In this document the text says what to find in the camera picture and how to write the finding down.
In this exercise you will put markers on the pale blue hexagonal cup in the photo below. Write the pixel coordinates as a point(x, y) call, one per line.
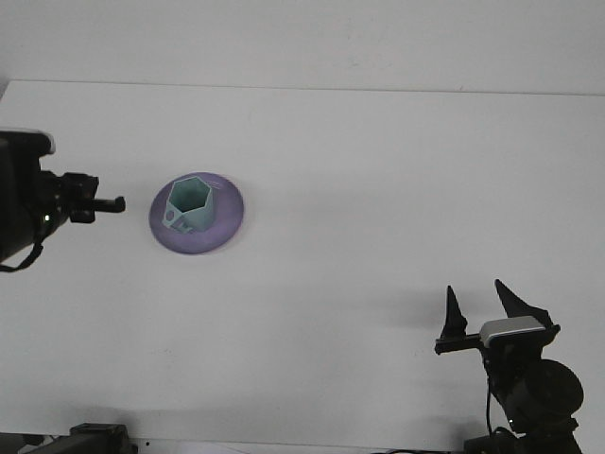
point(203, 220)

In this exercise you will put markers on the pale purple round plate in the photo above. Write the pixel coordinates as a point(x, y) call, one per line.
point(227, 222)

